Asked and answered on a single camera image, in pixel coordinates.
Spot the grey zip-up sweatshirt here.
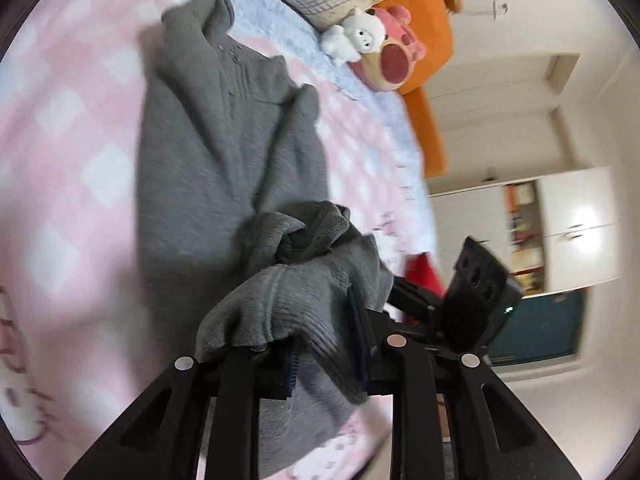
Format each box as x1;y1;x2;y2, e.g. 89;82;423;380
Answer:
137;0;393;477

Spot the red folded garment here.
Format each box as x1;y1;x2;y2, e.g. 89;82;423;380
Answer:
404;252;445;325

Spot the white wardrobe cabinet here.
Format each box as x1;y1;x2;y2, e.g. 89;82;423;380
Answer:
432;167;618;296

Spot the pink Hello Kitty blanket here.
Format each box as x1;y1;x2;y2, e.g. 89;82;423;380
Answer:
1;0;418;479

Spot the white door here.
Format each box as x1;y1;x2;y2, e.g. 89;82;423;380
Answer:
425;53;579;193

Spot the pink bear plush pillow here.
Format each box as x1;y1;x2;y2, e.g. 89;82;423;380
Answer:
348;4;426;92

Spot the white sheep plush toy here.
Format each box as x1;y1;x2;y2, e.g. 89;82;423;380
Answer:
320;9;386;66

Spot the light blue quilted bedspread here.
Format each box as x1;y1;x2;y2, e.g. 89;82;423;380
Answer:
178;0;438;255

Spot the wall socket with cable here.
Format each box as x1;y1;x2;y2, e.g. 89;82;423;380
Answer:
466;0;509;21

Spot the orange bed frame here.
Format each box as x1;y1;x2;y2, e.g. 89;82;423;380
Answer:
376;0;454;178

